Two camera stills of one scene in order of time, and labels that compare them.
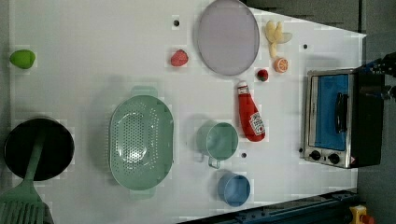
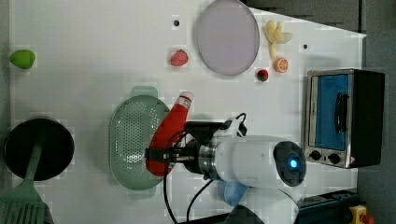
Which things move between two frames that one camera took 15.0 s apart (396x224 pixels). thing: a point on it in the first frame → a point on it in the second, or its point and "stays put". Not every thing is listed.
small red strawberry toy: x=262 y=75 stays put
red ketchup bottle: x=250 y=117 → x=168 y=133
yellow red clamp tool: x=360 y=217 stays put
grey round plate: x=229 y=37 stays put
